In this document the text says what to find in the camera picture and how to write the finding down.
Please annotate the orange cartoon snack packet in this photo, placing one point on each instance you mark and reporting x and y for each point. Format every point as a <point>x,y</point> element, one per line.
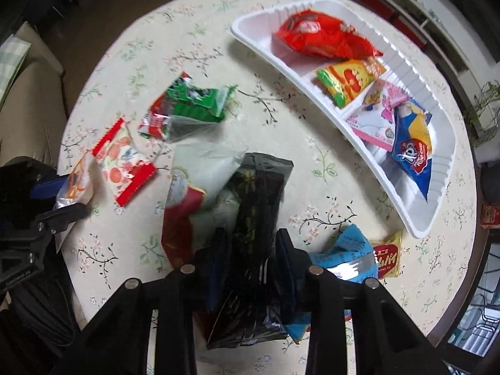
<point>346,80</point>

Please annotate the gold and red snack packet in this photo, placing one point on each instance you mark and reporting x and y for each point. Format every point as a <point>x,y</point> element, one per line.
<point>387,255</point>

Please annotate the white plastic tray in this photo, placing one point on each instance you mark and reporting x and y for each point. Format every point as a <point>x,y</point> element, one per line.
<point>256,31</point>

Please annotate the red storage box left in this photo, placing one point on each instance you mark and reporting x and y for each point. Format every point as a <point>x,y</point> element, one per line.
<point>380,7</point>

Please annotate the hanging plant on stand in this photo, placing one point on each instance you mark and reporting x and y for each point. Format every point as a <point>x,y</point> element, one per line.
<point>482,119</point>

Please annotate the green and red snack packet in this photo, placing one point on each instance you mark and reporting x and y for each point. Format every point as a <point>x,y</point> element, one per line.
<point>184,109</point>

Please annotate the pink snack packet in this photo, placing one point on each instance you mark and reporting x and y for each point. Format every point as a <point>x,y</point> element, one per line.
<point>373,121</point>

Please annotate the white red fruit-print packet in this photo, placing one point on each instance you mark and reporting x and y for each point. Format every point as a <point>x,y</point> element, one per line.
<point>123,167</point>

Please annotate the floral tablecloth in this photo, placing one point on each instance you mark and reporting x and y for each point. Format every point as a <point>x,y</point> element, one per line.
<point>115,258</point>

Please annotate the red storage box right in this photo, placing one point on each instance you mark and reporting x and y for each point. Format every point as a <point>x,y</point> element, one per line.
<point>410,31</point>

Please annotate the black snack bag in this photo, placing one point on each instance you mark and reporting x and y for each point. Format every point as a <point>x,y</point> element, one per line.
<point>247,314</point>

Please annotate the white translucent snack packet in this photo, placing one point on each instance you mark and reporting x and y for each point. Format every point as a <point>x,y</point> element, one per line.
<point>78,187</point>

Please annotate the white TV console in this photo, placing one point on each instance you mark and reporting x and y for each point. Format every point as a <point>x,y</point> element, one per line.
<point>453,37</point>

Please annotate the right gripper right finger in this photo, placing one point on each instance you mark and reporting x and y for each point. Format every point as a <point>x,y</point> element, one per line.
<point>327,348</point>

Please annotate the red gift box on floor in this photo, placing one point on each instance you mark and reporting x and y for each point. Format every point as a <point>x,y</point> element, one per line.
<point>490,216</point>

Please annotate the red storage box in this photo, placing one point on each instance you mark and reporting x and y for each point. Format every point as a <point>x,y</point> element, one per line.
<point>410,31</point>
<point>380,7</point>

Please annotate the white and red snack bag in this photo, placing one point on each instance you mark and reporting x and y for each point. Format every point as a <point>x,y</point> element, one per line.
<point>199,200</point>

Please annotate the light blue snack packet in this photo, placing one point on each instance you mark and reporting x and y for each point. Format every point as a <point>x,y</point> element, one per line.
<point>351,258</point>

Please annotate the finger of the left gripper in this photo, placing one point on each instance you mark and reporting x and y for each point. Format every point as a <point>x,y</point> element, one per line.
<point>48,188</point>
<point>58,220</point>

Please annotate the beige sofa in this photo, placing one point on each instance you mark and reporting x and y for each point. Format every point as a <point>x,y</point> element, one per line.
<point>33,115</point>

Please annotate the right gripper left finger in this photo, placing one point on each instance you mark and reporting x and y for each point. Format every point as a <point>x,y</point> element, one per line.
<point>195,287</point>

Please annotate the blue Tipo snack packet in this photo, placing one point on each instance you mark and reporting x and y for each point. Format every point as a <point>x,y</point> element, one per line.
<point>412,148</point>

